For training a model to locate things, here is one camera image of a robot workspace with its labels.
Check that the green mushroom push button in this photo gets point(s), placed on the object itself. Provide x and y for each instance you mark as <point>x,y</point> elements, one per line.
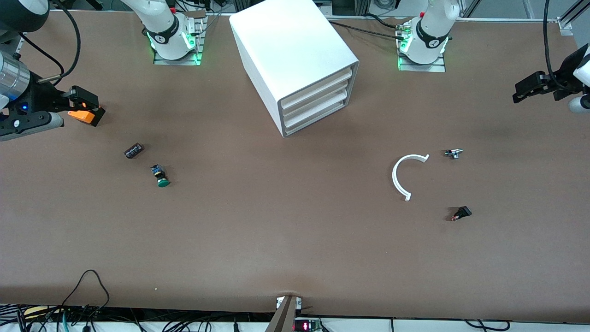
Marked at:
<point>162,181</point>

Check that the orange black box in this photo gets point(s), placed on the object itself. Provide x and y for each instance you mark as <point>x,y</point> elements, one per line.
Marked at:
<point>83,116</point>

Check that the grey camera stand post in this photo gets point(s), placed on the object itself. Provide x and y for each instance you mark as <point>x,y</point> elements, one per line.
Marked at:
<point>285,318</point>

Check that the chrome tee fitting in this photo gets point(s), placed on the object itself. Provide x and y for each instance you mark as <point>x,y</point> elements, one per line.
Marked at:
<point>454,153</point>

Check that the aluminium frame profile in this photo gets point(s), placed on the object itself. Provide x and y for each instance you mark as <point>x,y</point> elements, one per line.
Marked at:
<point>566,25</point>

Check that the white drawer cabinet housing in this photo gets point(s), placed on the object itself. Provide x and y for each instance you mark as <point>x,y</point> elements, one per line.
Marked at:
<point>286,41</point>

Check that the white semicircular pipe clamp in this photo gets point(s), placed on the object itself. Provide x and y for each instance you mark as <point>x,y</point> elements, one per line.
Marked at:
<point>394,177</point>

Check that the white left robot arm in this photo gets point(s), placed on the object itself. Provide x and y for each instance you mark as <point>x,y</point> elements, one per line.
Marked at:
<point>433,27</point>

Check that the small device red display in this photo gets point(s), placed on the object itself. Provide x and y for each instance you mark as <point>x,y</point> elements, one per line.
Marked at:
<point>306,325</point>

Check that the dark cylindrical capacitor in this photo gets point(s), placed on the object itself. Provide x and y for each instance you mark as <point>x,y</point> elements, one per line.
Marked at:
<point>133,151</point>

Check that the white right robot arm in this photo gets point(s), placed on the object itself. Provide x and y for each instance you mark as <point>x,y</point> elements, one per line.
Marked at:
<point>161,23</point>

